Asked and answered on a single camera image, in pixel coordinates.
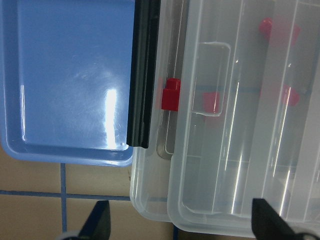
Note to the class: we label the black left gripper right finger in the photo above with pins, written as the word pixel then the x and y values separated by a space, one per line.
pixel 266 224

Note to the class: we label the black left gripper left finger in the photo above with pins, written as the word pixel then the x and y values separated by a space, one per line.
pixel 98 223

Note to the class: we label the clear plastic box lid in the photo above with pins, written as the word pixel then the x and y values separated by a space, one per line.
pixel 257 147

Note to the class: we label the red block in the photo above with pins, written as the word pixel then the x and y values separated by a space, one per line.
pixel 171 95
pixel 211 102
pixel 268 30
pixel 290 96

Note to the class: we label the clear plastic storage box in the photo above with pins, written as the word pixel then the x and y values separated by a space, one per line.
pixel 151 166

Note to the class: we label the blue plastic tray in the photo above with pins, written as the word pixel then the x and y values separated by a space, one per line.
pixel 65 69

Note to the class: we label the black box latch handle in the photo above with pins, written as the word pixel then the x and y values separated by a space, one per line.
pixel 143 71

